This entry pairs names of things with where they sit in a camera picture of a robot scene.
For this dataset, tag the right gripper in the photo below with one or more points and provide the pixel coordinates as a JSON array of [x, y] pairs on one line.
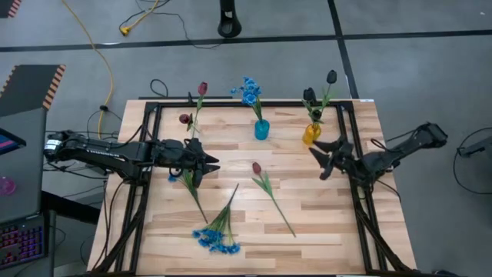
[[344, 159]]

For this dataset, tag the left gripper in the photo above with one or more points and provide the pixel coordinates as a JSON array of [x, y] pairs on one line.
[[180, 154]]

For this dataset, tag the blue artificial flower bunch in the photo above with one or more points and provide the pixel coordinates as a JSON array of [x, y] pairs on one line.
[[192, 188], [250, 94], [215, 240]]

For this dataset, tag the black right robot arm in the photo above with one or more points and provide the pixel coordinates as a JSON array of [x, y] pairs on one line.
[[403, 150]]

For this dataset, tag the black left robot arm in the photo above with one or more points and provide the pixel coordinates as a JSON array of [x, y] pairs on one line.
[[100, 152]]

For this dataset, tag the yellow glass vase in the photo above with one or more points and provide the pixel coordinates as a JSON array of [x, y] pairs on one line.
[[310, 134]]

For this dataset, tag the clear glass vase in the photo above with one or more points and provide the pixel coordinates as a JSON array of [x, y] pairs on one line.
[[195, 134]]

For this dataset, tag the blue glass vase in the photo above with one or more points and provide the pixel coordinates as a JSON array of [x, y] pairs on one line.
[[261, 131]]

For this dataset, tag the black cylindrical floor stand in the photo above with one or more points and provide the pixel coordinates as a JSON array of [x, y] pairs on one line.
[[229, 25]]

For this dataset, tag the black mat orange striped edge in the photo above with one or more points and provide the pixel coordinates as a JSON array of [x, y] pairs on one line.
[[27, 88], [7, 7]]

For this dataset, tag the backlit keyboard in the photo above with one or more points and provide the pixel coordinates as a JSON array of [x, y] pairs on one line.
[[21, 242]]

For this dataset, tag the black metal table frame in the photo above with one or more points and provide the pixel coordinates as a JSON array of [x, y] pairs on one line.
[[246, 104]]

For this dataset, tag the black floor bracket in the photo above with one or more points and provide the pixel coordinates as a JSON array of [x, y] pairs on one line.
[[474, 147]]

